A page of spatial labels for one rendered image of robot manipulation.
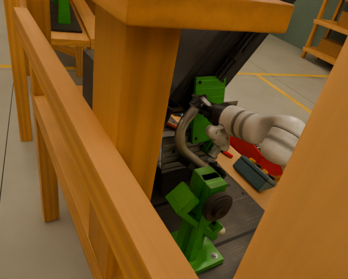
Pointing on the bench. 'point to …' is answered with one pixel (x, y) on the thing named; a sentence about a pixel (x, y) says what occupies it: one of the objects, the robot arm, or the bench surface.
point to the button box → (254, 174)
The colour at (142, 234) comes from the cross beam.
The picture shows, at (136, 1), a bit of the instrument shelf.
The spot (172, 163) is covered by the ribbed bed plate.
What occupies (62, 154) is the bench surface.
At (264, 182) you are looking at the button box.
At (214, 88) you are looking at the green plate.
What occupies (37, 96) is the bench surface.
